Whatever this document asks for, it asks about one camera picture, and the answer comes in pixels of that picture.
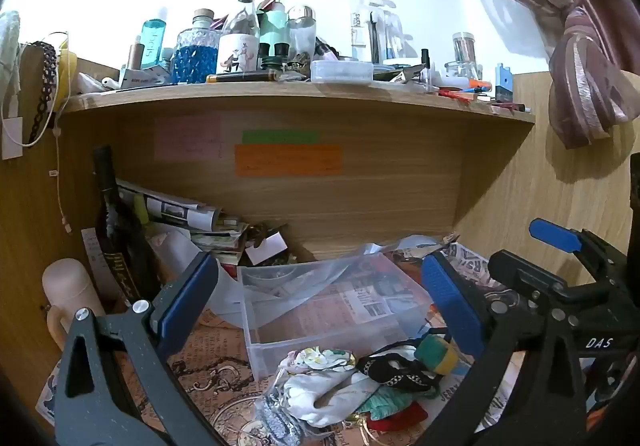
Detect pink sticky note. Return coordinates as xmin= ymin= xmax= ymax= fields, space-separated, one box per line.
xmin=153 ymin=115 xmax=223 ymax=161

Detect rolled newspaper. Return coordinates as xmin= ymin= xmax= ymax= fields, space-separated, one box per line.
xmin=116 ymin=178 xmax=223 ymax=231

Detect yellow tape roll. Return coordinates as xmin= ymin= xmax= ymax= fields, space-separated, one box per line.
xmin=54 ymin=38 xmax=79 ymax=113

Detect tall clear bottle cartoon label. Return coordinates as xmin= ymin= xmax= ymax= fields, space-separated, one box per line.
xmin=216 ymin=0 xmax=261 ymax=74

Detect brown pen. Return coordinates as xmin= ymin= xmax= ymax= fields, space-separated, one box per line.
xmin=206 ymin=69 xmax=279 ymax=84

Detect light blue bottle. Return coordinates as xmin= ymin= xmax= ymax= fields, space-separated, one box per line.
xmin=139 ymin=20 xmax=166 ymax=72

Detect grey patterned pouch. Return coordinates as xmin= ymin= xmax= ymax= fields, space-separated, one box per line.
xmin=254 ymin=383 xmax=307 ymax=446

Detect tall black bottle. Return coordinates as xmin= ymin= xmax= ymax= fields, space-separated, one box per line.
xmin=92 ymin=144 xmax=162 ymax=307

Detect small blue box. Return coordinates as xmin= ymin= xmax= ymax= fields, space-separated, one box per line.
xmin=494 ymin=62 xmax=515 ymax=102

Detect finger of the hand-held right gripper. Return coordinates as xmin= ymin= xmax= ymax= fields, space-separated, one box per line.
xmin=487 ymin=250 xmax=577 ymax=307
xmin=529 ymin=218 xmax=601 ymax=257

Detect clear plastic storage box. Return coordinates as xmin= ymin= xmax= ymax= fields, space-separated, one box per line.
xmin=237 ymin=253 xmax=436 ymax=380

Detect small black binoculars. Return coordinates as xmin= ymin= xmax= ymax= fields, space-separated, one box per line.
xmin=257 ymin=41 xmax=291 ymax=72

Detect white fluffy cloth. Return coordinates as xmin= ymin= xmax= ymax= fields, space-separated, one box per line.
xmin=0 ymin=10 xmax=22 ymax=94

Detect black lace ribbon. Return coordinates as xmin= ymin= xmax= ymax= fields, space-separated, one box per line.
xmin=27 ymin=41 xmax=57 ymax=145

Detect white charging cable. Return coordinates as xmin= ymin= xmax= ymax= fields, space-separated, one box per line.
xmin=1 ymin=30 xmax=72 ymax=235

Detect clear blister packaging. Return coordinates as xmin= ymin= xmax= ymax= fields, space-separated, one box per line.
xmin=349 ymin=0 xmax=387 ymax=62

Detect clear flat plastic case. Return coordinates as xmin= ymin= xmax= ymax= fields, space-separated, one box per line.
xmin=310 ymin=59 xmax=375 ymax=84

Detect green yellow soft toy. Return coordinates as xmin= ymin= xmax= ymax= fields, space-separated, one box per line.
xmin=415 ymin=334 xmax=459 ymax=375

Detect pale pink flask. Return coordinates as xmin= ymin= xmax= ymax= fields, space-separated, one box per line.
xmin=41 ymin=258 xmax=107 ymax=343

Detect mauve striped curtain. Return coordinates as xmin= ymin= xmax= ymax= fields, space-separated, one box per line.
xmin=444 ymin=0 xmax=640 ymax=151

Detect green sticky note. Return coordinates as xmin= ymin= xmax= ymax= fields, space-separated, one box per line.
xmin=242 ymin=130 xmax=319 ymax=145

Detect cut glass bottle blue liquid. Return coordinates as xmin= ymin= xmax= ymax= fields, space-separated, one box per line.
xmin=172 ymin=8 xmax=221 ymax=85

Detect floral white cloth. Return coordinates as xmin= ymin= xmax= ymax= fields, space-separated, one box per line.
xmin=279 ymin=347 xmax=359 ymax=378

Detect white paper card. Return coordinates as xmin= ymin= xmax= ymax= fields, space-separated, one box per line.
xmin=244 ymin=233 xmax=288 ymax=267

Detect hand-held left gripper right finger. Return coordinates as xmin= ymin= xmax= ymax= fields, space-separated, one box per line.
xmin=421 ymin=252 xmax=587 ymax=446

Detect mint green pump bottle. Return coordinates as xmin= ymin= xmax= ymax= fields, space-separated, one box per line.
xmin=257 ymin=0 xmax=290 ymax=62

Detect wooden shelf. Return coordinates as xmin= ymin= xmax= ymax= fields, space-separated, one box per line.
xmin=59 ymin=82 xmax=537 ymax=263

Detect plain white cloth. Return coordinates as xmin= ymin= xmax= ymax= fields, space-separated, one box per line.
xmin=286 ymin=370 xmax=382 ymax=428

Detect red cloth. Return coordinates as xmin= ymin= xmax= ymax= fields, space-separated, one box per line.
xmin=369 ymin=402 xmax=429 ymax=433

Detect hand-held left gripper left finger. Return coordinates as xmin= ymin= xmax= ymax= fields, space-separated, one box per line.
xmin=54 ymin=251 xmax=232 ymax=446

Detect clear bottle silver cap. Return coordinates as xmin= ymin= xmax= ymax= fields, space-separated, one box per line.
xmin=287 ymin=5 xmax=318 ymax=62

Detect white power adapter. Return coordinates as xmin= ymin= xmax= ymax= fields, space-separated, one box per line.
xmin=1 ymin=116 xmax=24 ymax=161

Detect teal knitted cloth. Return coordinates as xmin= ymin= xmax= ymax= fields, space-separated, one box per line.
xmin=357 ymin=387 xmax=417 ymax=420

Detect orange sticky note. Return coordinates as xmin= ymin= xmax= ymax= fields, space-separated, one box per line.
xmin=234 ymin=144 xmax=343 ymax=177

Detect glass jar silver lid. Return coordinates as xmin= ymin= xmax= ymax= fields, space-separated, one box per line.
xmin=445 ymin=32 xmax=482 ymax=80

